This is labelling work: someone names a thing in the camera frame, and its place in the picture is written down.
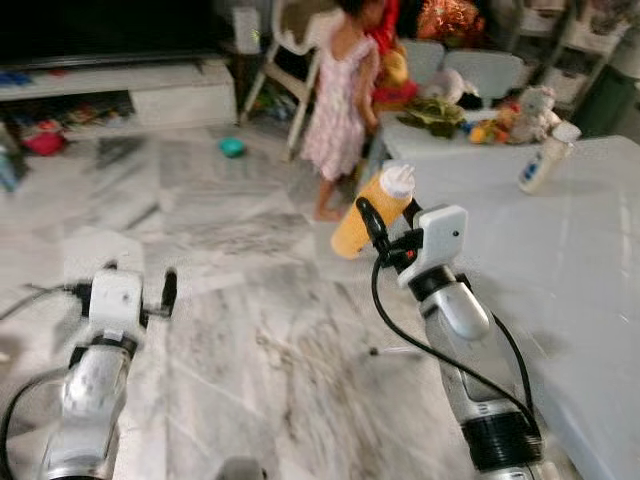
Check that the grey plastic chair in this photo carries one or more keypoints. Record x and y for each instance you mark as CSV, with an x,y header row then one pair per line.
x,y
425,60
495,72

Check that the child in pink dress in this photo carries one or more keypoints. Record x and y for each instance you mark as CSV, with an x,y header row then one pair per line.
x,y
340,110

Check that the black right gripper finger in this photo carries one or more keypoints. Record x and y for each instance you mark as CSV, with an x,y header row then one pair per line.
x,y
412,211
372,222

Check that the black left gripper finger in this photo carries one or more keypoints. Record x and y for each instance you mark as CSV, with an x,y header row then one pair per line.
x,y
169,290
108,267

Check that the small teal bowl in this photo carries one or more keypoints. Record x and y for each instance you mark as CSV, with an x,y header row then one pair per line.
x,y
231,148

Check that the red yellow doll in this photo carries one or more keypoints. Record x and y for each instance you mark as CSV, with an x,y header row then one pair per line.
x,y
395,70

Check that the white low TV stand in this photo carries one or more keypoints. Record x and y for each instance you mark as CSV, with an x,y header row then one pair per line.
x,y
150,95

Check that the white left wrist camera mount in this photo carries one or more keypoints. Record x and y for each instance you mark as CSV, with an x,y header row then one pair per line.
x,y
113,300

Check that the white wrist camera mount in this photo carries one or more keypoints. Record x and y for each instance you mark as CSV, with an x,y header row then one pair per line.
x,y
440,235
113,300

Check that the dark green bin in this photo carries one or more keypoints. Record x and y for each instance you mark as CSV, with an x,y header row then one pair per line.
x,y
605,100

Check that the white shelf rack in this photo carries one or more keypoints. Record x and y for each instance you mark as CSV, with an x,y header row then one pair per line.
x,y
590,30

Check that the white bottle with blue label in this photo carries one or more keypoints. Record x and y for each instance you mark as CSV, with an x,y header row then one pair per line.
x,y
540,168

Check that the orange bottle with white cap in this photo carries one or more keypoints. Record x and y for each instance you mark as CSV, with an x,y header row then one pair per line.
x,y
355,235

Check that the orange fruit pile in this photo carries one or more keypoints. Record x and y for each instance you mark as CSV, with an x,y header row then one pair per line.
x,y
483,130

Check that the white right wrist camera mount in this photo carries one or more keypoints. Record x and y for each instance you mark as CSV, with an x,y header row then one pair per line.
x,y
440,235

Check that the small white box device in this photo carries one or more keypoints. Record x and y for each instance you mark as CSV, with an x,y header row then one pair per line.
x,y
246,28

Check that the red pink toy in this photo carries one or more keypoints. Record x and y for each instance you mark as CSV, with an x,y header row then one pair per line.
x,y
45,142

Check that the white folding high chair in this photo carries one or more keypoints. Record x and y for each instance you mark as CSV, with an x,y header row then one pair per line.
x,y
285,25

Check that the grey stuffed toy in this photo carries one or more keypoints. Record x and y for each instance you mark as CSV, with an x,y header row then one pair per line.
x,y
535,110

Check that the pale grey table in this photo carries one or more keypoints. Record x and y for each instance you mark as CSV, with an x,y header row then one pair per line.
x,y
560,260

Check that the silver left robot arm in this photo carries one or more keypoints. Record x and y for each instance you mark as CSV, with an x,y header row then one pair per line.
x,y
90,390

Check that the shiny orange foil decoration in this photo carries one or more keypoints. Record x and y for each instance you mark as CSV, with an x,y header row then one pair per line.
x,y
450,20

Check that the blue floor item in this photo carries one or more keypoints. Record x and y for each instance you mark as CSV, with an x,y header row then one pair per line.
x,y
8,160

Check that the black television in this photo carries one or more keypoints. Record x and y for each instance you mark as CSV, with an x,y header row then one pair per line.
x,y
100,30

